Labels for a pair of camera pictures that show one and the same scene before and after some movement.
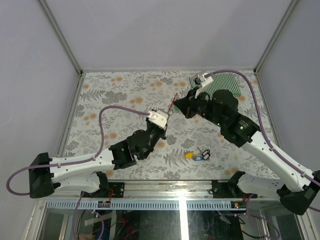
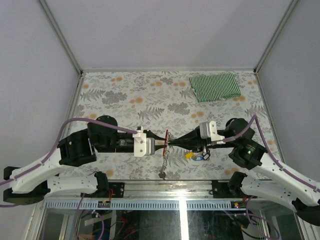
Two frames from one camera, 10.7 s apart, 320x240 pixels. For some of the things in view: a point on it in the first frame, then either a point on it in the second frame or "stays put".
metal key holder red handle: [175, 97] → [165, 143]
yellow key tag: [189, 155] stays put
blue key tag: [199, 158] stays put
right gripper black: [186, 104] → [191, 140]
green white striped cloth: [221, 81] stays put
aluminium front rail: [145, 190] stays put
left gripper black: [149, 123] → [151, 135]
